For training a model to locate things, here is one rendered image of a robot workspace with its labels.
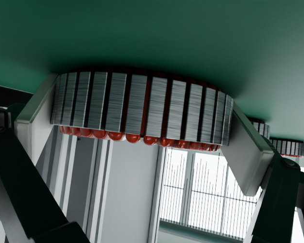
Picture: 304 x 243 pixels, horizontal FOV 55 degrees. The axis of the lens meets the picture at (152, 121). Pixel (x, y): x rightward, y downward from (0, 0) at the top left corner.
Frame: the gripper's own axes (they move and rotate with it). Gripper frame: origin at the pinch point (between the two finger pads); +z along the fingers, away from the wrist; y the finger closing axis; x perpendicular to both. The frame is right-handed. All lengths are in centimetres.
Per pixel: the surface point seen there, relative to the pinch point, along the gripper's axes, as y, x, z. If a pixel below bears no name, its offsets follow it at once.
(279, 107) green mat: 10.1, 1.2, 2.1
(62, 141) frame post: -8.0, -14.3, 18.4
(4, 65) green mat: -9.0, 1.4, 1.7
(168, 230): 89, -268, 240
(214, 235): 144, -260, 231
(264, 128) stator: 14.0, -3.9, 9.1
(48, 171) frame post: -9.5, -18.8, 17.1
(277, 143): 35, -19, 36
